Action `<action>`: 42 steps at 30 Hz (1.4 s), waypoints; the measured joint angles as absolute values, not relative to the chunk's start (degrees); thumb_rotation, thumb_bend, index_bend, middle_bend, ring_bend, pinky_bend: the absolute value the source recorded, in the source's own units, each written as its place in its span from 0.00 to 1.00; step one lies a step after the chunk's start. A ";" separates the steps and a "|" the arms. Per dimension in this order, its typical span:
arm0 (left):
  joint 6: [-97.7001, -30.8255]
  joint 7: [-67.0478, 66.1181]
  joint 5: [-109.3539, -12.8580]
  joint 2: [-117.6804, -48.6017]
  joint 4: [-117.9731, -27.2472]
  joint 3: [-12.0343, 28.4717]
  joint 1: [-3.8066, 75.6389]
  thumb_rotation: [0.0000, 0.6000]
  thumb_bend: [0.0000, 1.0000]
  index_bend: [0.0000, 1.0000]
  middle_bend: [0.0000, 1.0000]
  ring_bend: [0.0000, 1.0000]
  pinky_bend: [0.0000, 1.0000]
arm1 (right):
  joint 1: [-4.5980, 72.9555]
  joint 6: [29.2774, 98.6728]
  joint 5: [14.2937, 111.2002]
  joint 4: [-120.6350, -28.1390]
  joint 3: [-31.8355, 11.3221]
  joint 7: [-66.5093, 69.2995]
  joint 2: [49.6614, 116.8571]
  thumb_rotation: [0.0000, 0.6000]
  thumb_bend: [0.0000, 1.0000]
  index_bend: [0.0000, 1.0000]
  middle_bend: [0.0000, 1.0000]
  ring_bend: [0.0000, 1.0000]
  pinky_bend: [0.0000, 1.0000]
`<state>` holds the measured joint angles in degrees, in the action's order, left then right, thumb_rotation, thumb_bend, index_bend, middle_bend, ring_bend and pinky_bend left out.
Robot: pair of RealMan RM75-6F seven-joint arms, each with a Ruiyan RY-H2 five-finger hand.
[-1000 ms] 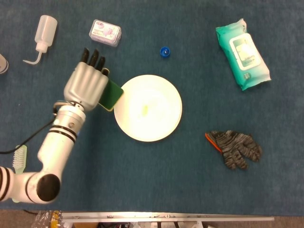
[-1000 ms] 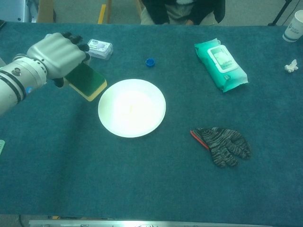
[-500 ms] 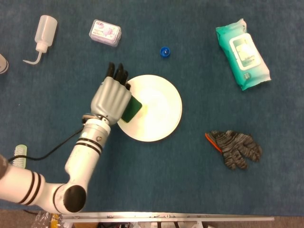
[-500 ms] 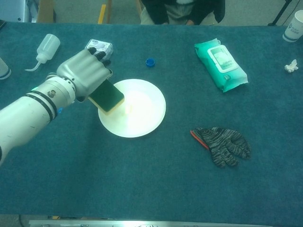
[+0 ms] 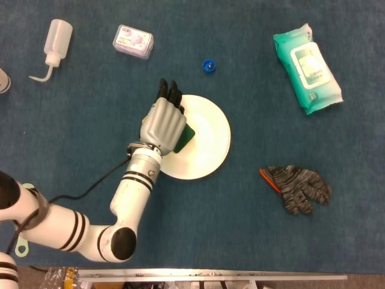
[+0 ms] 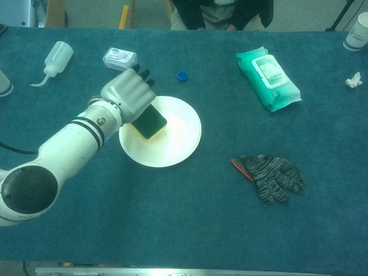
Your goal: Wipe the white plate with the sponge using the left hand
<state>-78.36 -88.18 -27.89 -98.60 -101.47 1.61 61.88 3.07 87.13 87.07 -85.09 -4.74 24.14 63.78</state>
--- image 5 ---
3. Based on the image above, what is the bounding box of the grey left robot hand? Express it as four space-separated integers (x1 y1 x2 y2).
138 78 188 157

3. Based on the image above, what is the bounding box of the green and yellow sponge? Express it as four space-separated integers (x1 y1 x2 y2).
142 116 197 155

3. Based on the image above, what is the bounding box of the white round plate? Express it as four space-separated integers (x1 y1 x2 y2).
158 94 232 181

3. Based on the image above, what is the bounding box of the blue bottle cap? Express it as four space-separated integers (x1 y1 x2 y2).
202 58 218 75

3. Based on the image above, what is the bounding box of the clear plastic swab box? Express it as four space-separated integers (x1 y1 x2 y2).
112 24 155 60

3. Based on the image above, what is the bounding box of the blue table cloth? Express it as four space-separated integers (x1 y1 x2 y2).
0 0 385 275

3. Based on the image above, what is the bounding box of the translucent squeeze wash bottle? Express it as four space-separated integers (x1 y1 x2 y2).
28 19 74 82

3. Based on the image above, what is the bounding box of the grey knitted work glove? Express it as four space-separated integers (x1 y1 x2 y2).
259 164 333 217

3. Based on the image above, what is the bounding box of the green wet wipes pack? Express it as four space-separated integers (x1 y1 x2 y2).
273 23 344 116

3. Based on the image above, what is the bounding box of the white cylindrical container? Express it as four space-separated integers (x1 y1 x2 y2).
0 67 12 95

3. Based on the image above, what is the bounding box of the clear plastic bag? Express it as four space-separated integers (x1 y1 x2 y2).
38 266 81 289

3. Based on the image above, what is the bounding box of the light green scrub brush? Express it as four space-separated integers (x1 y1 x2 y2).
14 182 41 258

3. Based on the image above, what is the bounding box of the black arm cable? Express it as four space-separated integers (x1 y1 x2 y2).
5 157 131 255

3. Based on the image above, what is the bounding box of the aluminium frame rail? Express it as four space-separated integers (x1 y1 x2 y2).
77 268 348 283

